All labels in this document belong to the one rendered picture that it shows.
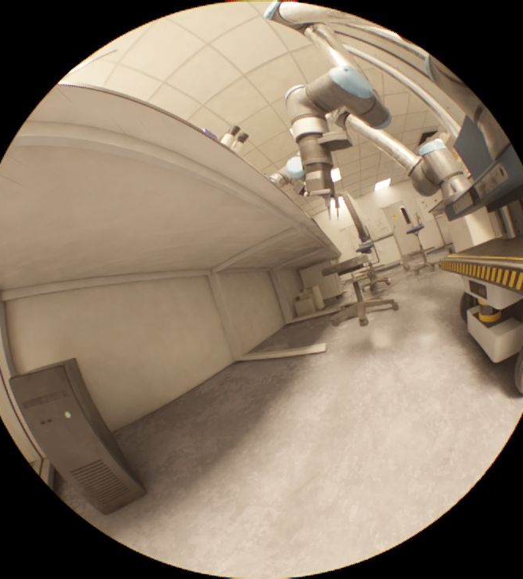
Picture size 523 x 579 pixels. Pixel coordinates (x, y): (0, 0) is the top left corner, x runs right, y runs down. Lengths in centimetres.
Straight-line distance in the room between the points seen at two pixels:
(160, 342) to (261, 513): 93
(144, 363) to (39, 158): 95
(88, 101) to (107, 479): 71
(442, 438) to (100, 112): 85
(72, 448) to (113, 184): 58
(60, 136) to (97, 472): 63
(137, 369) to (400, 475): 107
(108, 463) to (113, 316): 71
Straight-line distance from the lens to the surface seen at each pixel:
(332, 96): 45
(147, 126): 36
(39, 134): 35
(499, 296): 56
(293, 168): 80
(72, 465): 55
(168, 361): 109
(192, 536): 50
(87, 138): 34
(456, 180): 88
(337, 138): 42
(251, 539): 45
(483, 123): 55
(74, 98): 36
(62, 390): 48
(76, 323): 100
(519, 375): 56
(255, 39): 240
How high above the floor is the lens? 41
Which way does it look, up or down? 3 degrees up
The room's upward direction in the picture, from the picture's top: 18 degrees counter-clockwise
